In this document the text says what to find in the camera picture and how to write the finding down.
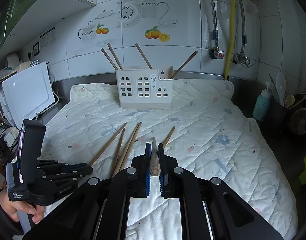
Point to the metal valve red knob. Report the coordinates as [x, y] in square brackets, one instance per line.
[217, 53]

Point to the white kettle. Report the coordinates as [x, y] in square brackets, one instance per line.
[13, 60]

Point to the black wall socket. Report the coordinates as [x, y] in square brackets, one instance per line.
[36, 49]

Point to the cream plastic chopstick holder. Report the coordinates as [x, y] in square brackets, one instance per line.
[143, 92]

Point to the person's left hand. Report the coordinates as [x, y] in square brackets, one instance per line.
[13, 208]

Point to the wall instruction sticker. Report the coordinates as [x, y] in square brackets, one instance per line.
[48, 37]

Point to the metal pipe valve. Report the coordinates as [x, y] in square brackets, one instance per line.
[242, 60]

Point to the brown wooden chopstick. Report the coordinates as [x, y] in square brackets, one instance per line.
[143, 55]
[169, 136]
[108, 144]
[133, 141]
[118, 152]
[108, 58]
[128, 143]
[155, 162]
[185, 63]
[115, 56]

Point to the green wall cabinet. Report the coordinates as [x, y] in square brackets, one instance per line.
[8, 17]

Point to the cream towel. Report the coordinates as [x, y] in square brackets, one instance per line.
[23, 66]

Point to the wooden spoon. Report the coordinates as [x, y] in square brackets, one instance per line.
[289, 101]

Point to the white rice paddle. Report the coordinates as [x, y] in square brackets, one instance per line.
[280, 85]

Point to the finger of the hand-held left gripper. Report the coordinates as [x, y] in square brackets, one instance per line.
[58, 164]
[80, 173]

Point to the black utensil pot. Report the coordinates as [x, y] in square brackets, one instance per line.
[280, 117]

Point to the teal pump bottle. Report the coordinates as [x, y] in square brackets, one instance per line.
[261, 105]

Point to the white plug adapter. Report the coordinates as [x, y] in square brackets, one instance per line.
[9, 137]

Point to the yellow gas pipe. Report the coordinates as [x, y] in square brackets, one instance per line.
[231, 30]

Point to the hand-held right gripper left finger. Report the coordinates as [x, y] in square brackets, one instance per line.
[148, 170]

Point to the cream quilted mat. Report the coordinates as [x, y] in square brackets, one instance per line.
[205, 135]

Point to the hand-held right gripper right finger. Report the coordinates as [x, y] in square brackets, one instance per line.
[161, 172]

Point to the dark frying pan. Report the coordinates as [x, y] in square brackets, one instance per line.
[301, 120]

